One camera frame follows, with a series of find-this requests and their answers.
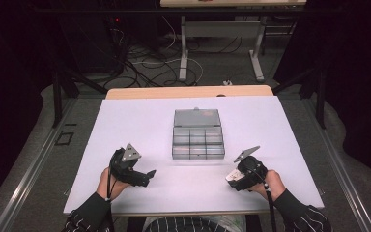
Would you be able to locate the white-legged background desk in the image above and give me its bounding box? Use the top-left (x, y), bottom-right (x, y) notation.
top-left (159, 0), bottom-right (307, 82)

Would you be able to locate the wooden table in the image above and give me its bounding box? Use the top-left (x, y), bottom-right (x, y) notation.
top-left (105, 84), bottom-right (292, 218)

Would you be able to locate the grey transparent compartment box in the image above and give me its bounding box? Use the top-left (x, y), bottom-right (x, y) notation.
top-left (171, 106), bottom-right (226, 160)

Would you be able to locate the aluminium floor rail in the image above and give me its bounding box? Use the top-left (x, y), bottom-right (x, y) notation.
top-left (0, 98), bottom-right (78, 232)
top-left (302, 98), bottom-right (370, 232)

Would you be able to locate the person's striped dark clothing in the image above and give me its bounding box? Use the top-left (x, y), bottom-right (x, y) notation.
top-left (141, 215), bottom-right (247, 232)

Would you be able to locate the tangle of floor cables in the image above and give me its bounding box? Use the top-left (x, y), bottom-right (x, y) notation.
top-left (109, 15), bottom-right (243, 90)

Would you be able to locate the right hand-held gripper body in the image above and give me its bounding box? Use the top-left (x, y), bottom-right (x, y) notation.
top-left (233, 145), bottom-right (269, 189)

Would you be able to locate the person's left hand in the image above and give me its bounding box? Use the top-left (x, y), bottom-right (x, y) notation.
top-left (96, 167), bottom-right (131, 202)

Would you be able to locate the person's right hand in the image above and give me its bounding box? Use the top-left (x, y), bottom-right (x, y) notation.
top-left (249, 169), bottom-right (287, 203)

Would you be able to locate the black curtain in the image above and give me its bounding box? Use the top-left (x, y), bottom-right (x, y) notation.
top-left (0, 0), bottom-right (56, 215)
top-left (272, 0), bottom-right (371, 186)

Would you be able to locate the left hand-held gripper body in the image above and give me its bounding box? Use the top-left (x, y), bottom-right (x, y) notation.
top-left (109, 142), bottom-right (150, 188)

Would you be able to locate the white cartoon print card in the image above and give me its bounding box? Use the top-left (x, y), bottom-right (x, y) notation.
top-left (225, 169), bottom-right (243, 184)

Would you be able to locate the black device with red light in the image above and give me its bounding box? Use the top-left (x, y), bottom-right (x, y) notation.
top-left (76, 14), bottom-right (128, 73)

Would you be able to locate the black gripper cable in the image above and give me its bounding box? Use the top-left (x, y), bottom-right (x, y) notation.
top-left (106, 167), bottom-right (115, 232)
top-left (263, 181), bottom-right (278, 232)

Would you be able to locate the white table board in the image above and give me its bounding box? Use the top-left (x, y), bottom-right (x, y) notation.
top-left (63, 95), bottom-right (325, 216)

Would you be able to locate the black metal stand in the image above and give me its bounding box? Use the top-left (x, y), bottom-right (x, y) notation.
top-left (51, 64), bottom-right (109, 129)
top-left (271, 67), bottom-right (328, 131)

